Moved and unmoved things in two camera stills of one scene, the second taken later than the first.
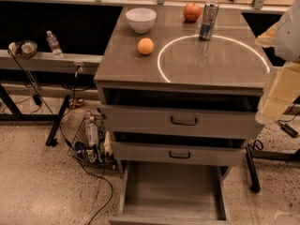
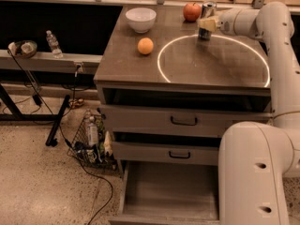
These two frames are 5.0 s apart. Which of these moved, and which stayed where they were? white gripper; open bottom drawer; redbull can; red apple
Moved: white gripper
Stayed: red apple; redbull can; open bottom drawer
